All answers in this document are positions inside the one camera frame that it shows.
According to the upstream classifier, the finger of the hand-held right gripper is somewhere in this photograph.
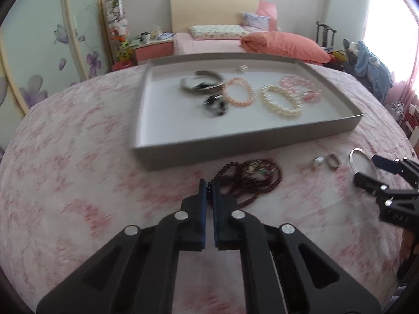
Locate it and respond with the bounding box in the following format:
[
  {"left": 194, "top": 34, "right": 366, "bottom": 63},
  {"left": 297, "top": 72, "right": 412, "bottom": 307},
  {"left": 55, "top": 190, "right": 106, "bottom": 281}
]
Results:
[
  {"left": 371, "top": 155, "right": 419, "bottom": 188},
  {"left": 353, "top": 171, "right": 395, "bottom": 201}
]

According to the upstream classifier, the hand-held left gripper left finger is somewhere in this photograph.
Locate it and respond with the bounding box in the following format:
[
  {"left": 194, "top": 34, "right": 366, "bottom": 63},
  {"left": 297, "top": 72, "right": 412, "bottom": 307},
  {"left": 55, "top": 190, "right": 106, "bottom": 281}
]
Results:
[{"left": 36, "top": 179, "right": 207, "bottom": 314}]

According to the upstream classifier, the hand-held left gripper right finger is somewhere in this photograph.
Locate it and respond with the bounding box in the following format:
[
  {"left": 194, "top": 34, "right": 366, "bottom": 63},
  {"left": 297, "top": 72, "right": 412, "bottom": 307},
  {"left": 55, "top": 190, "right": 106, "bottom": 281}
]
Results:
[{"left": 212, "top": 177, "right": 382, "bottom": 314}]

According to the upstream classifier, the thin silver bangle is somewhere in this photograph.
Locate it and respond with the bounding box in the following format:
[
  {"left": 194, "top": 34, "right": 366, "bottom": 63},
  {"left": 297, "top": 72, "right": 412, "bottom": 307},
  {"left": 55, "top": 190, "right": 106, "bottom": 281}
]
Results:
[{"left": 349, "top": 148, "right": 377, "bottom": 175}]

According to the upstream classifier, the dark red bead necklace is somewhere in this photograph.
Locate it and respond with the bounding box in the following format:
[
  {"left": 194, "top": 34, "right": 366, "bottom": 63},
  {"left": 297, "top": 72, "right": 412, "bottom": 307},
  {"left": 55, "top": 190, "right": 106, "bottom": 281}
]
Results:
[{"left": 212, "top": 159, "right": 283, "bottom": 209}]

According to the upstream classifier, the grey cardboard tray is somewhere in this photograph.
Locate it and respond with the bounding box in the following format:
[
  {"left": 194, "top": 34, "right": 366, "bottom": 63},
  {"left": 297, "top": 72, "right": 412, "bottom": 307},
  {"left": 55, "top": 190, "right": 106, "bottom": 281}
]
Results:
[{"left": 133, "top": 55, "right": 365, "bottom": 171}]

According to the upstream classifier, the black bead bracelet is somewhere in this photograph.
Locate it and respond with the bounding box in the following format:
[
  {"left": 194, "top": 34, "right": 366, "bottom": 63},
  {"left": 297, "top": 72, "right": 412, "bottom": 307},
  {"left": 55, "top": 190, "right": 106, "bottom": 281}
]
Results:
[{"left": 202, "top": 94, "right": 228, "bottom": 118}]

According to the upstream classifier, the pink crystal bracelet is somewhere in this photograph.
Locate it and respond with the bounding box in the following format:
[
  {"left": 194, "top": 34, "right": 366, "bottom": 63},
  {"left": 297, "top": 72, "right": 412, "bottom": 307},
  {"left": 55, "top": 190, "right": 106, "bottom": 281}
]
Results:
[{"left": 280, "top": 76, "right": 323, "bottom": 104}]

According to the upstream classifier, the pink pearl bracelet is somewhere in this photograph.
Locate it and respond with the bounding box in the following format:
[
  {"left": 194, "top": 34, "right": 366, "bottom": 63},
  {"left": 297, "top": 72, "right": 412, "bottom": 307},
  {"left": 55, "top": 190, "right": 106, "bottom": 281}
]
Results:
[{"left": 223, "top": 77, "right": 256, "bottom": 107}]

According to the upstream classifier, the white pearl bracelet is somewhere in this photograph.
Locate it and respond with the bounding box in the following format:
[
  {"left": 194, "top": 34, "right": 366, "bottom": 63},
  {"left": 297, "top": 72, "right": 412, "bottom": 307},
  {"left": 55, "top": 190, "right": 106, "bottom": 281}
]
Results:
[{"left": 261, "top": 84, "right": 303, "bottom": 120}]

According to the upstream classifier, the wide silver bangle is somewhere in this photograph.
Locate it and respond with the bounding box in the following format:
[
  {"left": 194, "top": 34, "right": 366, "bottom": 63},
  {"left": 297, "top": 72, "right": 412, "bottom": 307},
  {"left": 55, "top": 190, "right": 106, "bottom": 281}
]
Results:
[{"left": 181, "top": 70, "right": 225, "bottom": 95}]

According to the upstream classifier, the person's right hand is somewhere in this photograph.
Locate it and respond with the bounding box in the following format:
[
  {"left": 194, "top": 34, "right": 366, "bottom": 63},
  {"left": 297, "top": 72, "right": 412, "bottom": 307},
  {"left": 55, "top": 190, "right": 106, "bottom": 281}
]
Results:
[{"left": 397, "top": 226, "right": 419, "bottom": 280}]

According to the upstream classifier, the pink curtain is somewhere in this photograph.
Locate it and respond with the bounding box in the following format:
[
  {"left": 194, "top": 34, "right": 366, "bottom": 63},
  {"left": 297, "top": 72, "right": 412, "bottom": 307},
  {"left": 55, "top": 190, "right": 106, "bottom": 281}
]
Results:
[{"left": 362, "top": 0, "right": 419, "bottom": 105}]

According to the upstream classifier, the blue plush garment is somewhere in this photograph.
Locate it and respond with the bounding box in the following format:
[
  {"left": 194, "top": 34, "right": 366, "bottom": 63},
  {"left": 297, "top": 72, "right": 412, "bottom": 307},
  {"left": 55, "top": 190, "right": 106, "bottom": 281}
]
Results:
[{"left": 354, "top": 41, "right": 393, "bottom": 97}]

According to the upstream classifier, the dark office chair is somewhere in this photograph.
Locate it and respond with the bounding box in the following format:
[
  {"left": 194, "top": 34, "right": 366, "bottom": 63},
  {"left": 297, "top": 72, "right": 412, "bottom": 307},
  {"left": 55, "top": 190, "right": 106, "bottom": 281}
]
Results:
[{"left": 342, "top": 38, "right": 365, "bottom": 76}]

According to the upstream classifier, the colourful toys pile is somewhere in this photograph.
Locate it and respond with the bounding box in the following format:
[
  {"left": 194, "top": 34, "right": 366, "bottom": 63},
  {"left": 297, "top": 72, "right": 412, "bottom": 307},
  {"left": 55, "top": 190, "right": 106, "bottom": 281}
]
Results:
[{"left": 327, "top": 47, "right": 348, "bottom": 63}]

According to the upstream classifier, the black wooden chair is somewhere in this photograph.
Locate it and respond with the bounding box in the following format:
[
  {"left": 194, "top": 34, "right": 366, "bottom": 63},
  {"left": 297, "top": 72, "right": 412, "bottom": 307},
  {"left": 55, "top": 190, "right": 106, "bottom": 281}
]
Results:
[{"left": 316, "top": 21, "right": 337, "bottom": 48}]

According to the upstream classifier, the orange quilt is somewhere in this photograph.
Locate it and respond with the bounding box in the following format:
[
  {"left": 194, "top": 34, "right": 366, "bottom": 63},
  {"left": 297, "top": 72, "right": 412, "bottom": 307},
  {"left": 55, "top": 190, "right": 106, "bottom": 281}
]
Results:
[{"left": 240, "top": 32, "right": 332, "bottom": 63}]

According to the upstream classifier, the pink bed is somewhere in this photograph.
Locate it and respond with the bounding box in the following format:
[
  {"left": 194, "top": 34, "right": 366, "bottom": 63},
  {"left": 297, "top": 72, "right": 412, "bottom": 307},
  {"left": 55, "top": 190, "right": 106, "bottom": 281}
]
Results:
[{"left": 173, "top": 32, "right": 251, "bottom": 55}]

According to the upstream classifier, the pink and beige nightstand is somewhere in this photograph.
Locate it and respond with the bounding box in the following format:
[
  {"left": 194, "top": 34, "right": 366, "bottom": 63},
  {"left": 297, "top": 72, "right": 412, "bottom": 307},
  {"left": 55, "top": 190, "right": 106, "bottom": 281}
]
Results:
[{"left": 133, "top": 36, "right": 174, "bottom": 65}]

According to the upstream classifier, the red waste bin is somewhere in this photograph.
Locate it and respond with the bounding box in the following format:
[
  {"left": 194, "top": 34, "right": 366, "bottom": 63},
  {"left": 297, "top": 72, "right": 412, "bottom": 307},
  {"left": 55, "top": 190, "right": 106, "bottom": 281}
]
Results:
[{"left": 111, "top": 60, "right": 133, "bottom": 72}]

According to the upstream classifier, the white floral pillow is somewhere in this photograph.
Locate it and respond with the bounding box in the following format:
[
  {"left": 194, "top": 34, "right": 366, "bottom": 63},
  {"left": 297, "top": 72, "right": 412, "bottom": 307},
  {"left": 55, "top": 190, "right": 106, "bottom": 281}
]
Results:
[{"left": 189, "top": 24, "right": 249, "bottom": 41}]

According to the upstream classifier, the purple floral pillow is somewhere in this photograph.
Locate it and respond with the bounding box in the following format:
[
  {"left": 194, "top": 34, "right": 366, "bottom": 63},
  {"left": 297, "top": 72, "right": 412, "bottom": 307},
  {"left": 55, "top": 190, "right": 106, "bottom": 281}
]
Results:
[{"left": 241, "top": 11, "right": 271, "bottom": 31}]

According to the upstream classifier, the beige and pink headboard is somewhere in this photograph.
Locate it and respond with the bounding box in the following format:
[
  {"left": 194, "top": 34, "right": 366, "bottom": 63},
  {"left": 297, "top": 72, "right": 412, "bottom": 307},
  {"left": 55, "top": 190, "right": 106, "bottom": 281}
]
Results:
[{"left": 169, "top": 0, "right": 279, "bottom": 35}]

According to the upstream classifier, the clear tube of plush toys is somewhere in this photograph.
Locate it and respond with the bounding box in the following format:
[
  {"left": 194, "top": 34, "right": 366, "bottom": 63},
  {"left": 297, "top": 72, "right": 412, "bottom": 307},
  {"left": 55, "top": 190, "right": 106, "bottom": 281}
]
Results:
[{"left": 105, "top": 0, "right": 131, "bottom": 66}]

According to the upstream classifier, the flower print sliding wardrobe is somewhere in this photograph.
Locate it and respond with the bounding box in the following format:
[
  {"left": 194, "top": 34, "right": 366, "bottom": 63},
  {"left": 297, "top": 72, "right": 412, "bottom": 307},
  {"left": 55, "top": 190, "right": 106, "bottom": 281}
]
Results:
[{"left": 0, "top": 0, "right": 112, "bottom": 131}]

